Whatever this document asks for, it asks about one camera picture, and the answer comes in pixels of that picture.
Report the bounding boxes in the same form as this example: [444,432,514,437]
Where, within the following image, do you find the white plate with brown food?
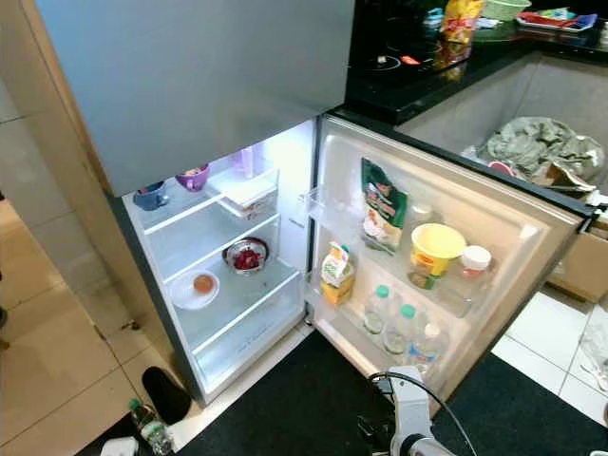
[171,271,221,312]

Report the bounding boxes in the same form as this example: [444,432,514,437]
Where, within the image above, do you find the yellow green juice carton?
[320,241,354,307]

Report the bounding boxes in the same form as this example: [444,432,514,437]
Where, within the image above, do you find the red tray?
[515,8,601,34]

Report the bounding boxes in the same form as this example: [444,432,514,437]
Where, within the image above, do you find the blue cup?
[133,180,170,212]

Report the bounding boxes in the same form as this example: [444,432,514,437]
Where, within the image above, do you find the black induction cooktop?
[350,43,438,82]

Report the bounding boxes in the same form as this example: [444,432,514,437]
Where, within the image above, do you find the glossy black kitchen counter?
[345,0,608,126]

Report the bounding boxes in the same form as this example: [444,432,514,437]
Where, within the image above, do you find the black oval pad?
[141,366,193,426]

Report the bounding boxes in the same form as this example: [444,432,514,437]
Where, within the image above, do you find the green plastic basket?
[480,0,533,22]

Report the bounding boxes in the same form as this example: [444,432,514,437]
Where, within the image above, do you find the green white food pouch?
[359,157,409,256]

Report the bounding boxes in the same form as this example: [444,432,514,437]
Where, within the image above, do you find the lilac plastic bottle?
[228,144,257,180]

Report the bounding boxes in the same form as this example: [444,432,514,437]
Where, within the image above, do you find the brown cardboard box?
[546,233,608,305]

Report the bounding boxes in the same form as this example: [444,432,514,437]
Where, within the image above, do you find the clear fridge door bin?
[304,275,459,381]
[302,185,487,319]

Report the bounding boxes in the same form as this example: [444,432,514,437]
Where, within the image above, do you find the small green capped water bottle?
[128,397,174,455]

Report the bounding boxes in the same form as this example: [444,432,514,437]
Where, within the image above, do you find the metal bowl of red fruit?
[223,237,269,275]

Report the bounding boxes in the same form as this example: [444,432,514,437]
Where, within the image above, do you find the crumpled grey green cloth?
[465,116,608,191]

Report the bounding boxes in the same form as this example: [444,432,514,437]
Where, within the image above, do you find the silver fridge freezer door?
[33,0,357,198]

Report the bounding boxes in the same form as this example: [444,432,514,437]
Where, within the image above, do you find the glass fridge shelf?
[160,214,281,286]
[188,261,307,357]
[142,185,281,238]

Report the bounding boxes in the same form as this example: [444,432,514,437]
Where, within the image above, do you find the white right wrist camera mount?
[388,366,435,446]

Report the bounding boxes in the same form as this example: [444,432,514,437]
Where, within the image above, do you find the white food container box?
[214,169,281,221]

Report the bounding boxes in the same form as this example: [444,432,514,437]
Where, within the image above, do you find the yellow lidded tub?
[407,223,468,291]

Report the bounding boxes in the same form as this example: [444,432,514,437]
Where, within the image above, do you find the purple cup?
[175,163,210,193]

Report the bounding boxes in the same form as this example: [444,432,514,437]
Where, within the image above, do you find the dark blue floor mat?
[76,328,608,456]

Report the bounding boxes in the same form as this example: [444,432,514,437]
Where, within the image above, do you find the clear plastic bag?
[579,304,608,392]

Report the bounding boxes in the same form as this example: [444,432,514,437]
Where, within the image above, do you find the silver two door fridge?
[24,0,599,405]

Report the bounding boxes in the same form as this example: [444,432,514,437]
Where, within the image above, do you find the yellow red snack bag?
[440,0,485,44]

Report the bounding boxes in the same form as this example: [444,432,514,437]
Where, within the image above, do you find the white lidded glass jar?
[458,245,493,295]

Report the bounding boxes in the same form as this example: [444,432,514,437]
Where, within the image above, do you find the clear glass jar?
[404,199,433,229]

